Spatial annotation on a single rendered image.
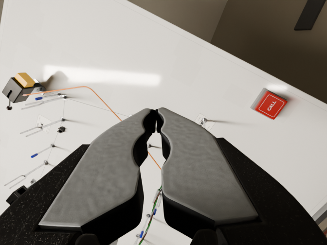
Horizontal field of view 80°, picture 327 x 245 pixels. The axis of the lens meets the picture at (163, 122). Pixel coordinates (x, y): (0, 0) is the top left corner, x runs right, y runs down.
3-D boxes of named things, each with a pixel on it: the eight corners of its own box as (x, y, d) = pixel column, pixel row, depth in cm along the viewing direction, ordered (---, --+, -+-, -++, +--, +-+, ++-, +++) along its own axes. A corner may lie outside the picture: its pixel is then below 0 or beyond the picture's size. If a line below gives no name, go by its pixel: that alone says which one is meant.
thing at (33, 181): (21, 192, 73) (-3, 209, 65) (35, 175, 69) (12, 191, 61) (30, 201, 73) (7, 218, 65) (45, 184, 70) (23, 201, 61)
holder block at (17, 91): (20, 99, 62) (-9, 105, 53) (38, 74, 58) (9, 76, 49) (31, 110, 62) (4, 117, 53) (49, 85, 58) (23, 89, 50)
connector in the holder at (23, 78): (22, 77, 52) (13, 77, 50) (26, 72, 52) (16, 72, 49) (32, 86, 53) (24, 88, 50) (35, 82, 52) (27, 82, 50)
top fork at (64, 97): (64, 92, 58) (22, 101, 44) (68, 97, 58) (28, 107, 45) (60, 96, 58) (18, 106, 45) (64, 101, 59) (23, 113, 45)
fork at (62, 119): (66, 118, 60) (27, 133, 47) (64, 123, 61) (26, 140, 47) (60, 115, 60) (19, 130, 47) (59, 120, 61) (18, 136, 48)
